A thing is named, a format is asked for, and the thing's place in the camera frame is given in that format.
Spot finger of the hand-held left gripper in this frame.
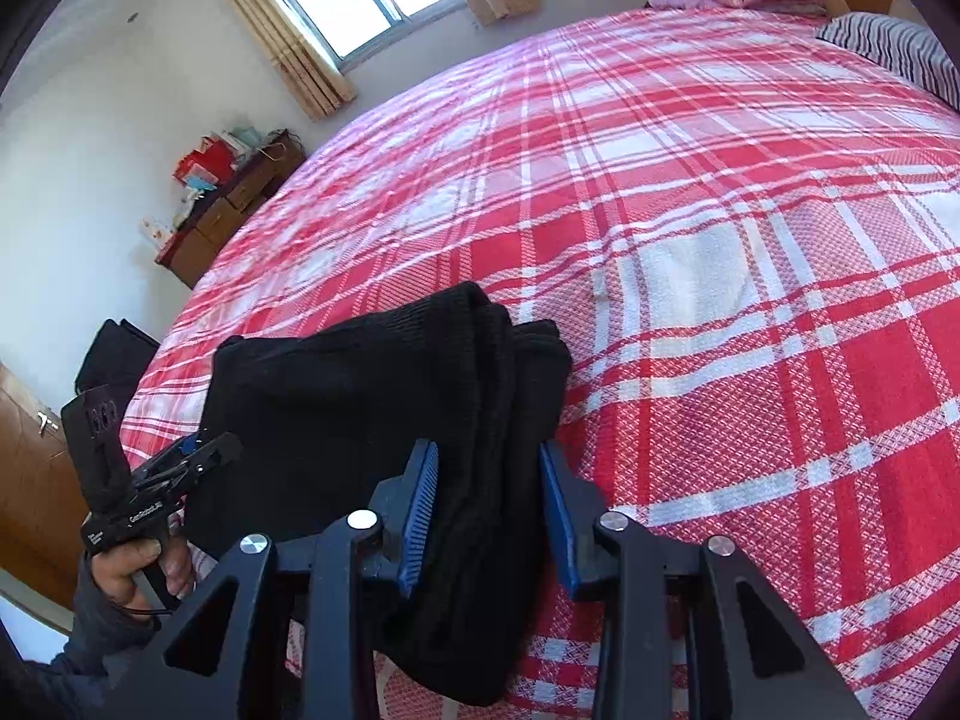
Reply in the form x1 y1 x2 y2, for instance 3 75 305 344
153 430 208 470
133 433 245 497

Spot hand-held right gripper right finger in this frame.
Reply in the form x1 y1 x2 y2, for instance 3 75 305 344
538 439 856 720

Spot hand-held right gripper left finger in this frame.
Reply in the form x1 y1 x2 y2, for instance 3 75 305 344
146 439 441 720

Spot black pants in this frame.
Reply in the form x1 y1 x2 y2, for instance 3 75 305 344
184 281 575 687

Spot person's left forearm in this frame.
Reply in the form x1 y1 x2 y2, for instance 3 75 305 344
0 555 162 720

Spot person's left hand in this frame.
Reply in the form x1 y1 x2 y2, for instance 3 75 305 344
86 523 196 620

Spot wooden door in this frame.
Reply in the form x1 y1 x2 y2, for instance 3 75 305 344
0 360 91 601

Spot black chair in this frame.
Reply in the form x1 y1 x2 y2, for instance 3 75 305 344
75 319 162 406

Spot brown wooden dresser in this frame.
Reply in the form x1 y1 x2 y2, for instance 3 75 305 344
154 136 308 290

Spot red plaid bed blanket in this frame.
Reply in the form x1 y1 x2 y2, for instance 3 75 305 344
120 7 960 720

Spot red bag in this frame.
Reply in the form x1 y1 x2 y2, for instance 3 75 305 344
174 136 233 188

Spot striped pillow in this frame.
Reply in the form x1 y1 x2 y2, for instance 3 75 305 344
814 13 960 110

